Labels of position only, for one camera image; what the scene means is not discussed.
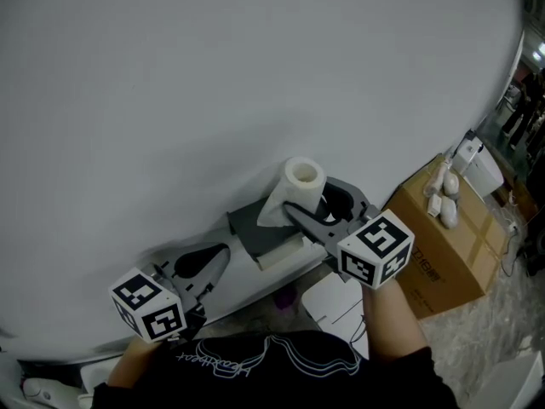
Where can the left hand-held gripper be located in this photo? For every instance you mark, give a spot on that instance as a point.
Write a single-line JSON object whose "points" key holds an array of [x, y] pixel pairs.
{"points": [[149, 309]]}

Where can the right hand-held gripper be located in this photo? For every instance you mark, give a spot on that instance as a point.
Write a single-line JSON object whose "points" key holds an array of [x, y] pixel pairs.
{"points": [[374, 249]]}

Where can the white toilet paper roll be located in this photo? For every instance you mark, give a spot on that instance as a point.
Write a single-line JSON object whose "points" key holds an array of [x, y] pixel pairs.
{"points": [[294, 194]]}

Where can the person's right forearm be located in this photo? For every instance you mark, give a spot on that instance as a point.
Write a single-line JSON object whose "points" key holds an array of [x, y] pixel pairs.
{"points": [[391, 322]]}

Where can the person's left forearm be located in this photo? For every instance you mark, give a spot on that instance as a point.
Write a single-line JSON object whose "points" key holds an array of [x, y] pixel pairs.
{"points": [[127, 362]]}

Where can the hung white paper roll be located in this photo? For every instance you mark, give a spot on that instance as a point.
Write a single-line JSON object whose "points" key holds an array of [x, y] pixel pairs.
{"points": [[281, 256]]}

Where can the white smart toilet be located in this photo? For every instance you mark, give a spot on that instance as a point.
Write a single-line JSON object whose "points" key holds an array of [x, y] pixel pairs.
{"points": [[336, 305]]}

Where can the purple floor object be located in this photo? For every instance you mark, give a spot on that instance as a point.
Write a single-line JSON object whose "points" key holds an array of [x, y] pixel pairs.
{"points": [[285, 300]]}

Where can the small white carton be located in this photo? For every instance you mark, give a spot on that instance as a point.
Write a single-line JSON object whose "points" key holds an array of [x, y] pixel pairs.
{"points": [[434, 205]]}

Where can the plastic wrapped white tube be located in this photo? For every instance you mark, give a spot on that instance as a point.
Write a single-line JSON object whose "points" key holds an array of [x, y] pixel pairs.
{"points": [[437, 177]]}

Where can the white grey pouch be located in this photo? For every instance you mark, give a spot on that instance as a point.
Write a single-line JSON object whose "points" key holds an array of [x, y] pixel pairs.
{"points": [[451, 183], [448, 212]]}

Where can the person's black printed shirt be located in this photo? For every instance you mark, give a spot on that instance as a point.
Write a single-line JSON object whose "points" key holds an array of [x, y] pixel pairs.
{"points": [[264, 377]]}

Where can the brown cardboard box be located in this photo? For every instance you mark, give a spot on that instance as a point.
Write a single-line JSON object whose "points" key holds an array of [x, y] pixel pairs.
{"points": [[455, 254]]}

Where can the white appliance on box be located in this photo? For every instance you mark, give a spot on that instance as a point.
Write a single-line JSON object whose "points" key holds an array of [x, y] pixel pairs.
{"points": [[481, 168]]}

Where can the white power strip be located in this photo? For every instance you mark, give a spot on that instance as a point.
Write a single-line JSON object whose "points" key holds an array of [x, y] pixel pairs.
{"points": [[514, 227]]}

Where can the black equipment rack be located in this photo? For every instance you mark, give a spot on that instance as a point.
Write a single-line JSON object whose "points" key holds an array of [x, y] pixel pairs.
{"points": [[536, 237]]}

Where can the white cabinet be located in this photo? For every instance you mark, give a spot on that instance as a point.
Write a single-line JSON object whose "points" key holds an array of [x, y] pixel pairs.
{"points": [[506, 386]]}

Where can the black wall shelf holder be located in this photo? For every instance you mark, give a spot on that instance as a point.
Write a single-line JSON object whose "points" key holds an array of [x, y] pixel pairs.
{"points": [[251, 228]]}

